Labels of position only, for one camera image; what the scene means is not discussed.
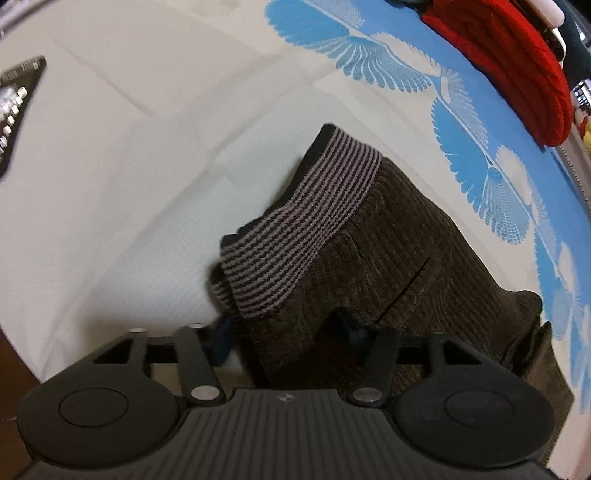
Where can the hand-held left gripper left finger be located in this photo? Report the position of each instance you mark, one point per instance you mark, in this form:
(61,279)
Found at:
(223,339)

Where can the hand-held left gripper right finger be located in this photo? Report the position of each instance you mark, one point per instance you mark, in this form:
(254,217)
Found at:
(354,333)

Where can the blue and white printed blanket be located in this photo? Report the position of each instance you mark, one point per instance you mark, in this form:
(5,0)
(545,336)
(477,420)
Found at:
(115,207)

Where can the yellow object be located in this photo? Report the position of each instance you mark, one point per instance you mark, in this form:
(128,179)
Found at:
(586,131)

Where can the black device with buttons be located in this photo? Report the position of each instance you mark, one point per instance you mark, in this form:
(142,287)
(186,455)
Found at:
(16,106)

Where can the red cloth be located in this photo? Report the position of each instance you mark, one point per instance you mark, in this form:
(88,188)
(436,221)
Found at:
(508,50)

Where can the dark teal cloth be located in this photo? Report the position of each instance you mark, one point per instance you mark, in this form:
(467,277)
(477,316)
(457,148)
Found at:
(577,32)

